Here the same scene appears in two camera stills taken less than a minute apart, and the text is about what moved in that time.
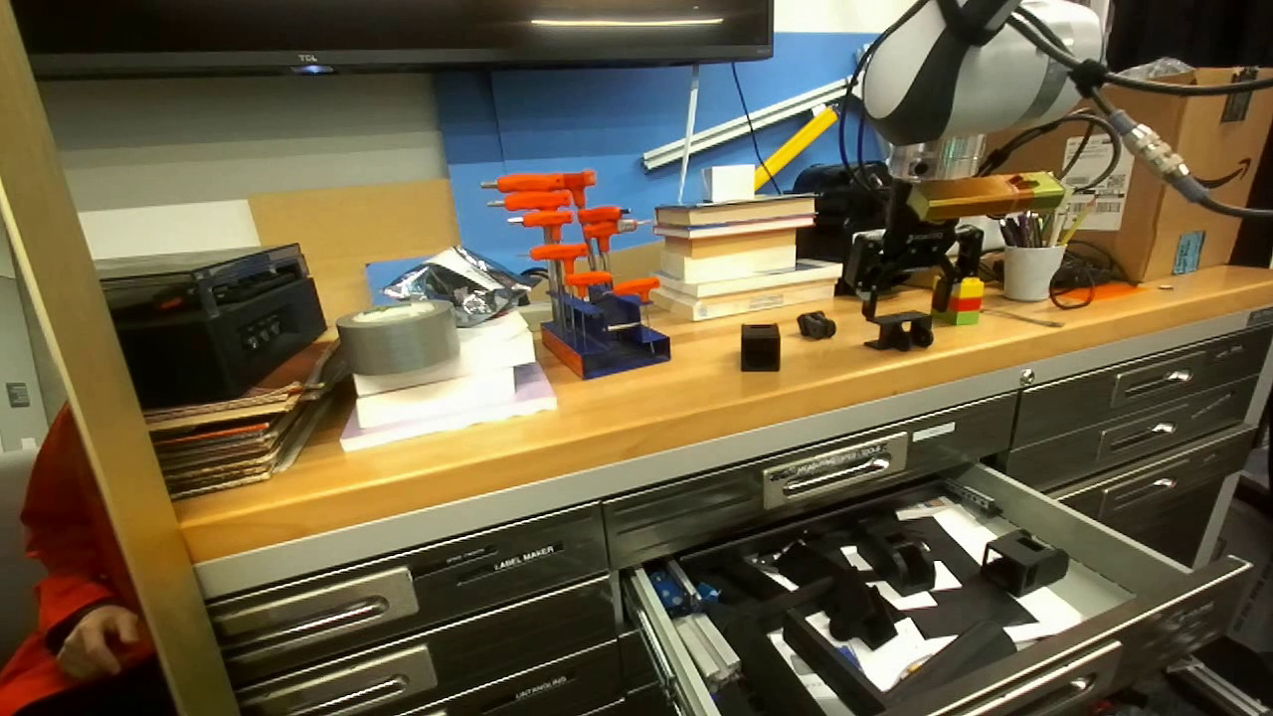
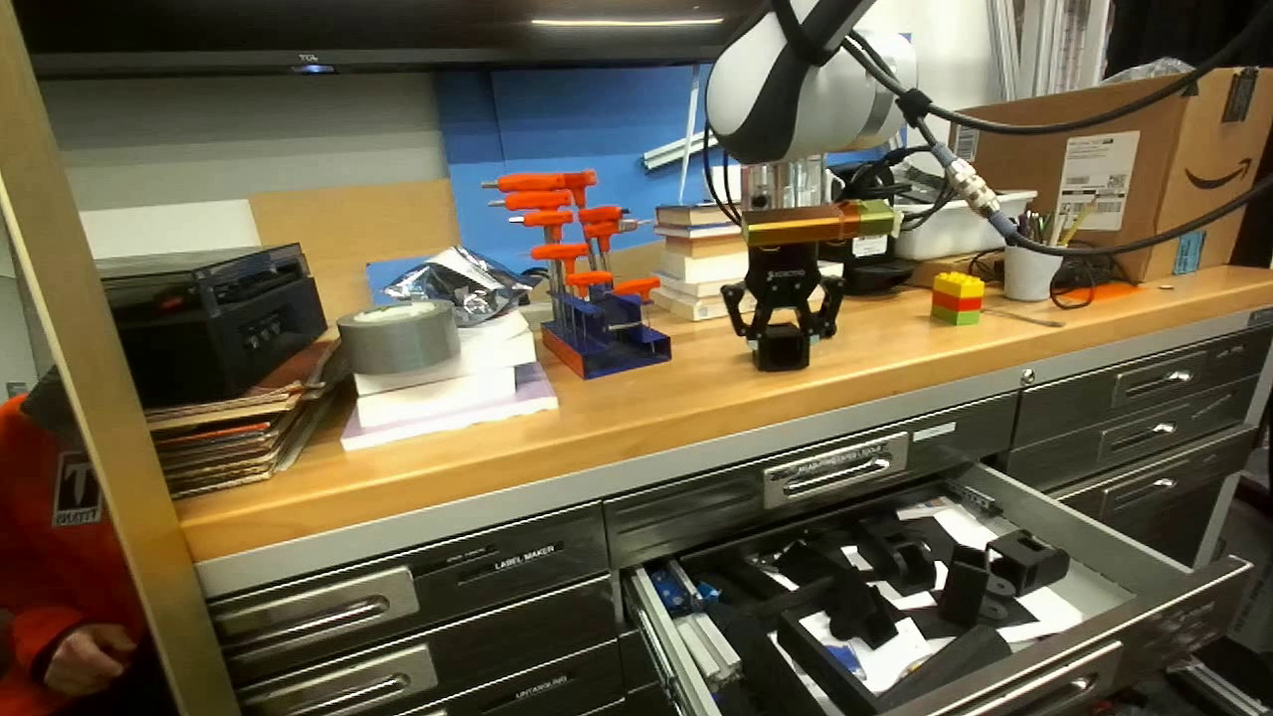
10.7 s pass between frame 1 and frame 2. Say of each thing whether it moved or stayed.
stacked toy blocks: stayed
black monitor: stayed
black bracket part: moved
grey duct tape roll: stayed
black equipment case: stayed
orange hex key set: stayed
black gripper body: moved
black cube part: moved
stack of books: stayed
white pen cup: stayed
